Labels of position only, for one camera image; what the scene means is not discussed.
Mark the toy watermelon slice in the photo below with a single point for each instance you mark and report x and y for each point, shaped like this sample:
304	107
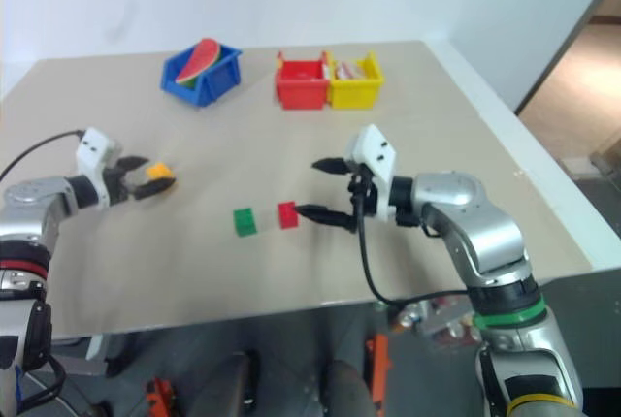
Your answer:
199	62

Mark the green cube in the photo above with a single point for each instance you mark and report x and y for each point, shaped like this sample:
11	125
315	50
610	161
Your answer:
245	222

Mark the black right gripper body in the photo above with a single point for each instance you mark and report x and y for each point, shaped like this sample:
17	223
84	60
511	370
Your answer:
366	196

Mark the red plastic bin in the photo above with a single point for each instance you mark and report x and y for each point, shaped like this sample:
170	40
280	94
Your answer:
301	92

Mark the blue plastic bin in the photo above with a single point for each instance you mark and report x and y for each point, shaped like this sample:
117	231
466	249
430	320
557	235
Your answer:
213	85

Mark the white table leg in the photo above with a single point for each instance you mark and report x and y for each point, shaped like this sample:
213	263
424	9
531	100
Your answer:
95	346

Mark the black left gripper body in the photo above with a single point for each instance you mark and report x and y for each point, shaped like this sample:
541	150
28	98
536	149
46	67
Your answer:
119	186

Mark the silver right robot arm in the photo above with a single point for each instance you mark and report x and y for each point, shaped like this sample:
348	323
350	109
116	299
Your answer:
480	228

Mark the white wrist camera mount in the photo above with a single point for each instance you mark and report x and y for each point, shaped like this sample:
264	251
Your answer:
376	152
94	150

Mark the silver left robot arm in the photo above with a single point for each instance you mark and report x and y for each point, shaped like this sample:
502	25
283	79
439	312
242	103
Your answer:
30	223

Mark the orange cube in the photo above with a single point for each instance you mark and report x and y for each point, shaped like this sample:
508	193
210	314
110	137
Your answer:
159	170

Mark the red and white packets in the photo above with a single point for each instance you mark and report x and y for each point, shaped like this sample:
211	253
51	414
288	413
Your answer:
350	70

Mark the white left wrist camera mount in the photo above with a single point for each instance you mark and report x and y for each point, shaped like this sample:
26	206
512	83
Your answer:
94	150

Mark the yellow plastic bin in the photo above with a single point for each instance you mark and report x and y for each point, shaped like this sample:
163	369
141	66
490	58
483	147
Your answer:
354	92

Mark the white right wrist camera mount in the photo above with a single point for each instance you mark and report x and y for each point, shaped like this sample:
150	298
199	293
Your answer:
376	152

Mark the orange clamp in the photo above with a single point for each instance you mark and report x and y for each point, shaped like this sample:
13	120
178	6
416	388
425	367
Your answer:
159	397
379	368

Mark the red cube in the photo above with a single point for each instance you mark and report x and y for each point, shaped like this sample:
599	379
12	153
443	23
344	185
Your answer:
287	215

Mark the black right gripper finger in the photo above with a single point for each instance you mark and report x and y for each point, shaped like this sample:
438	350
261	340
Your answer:
322	214
332	165

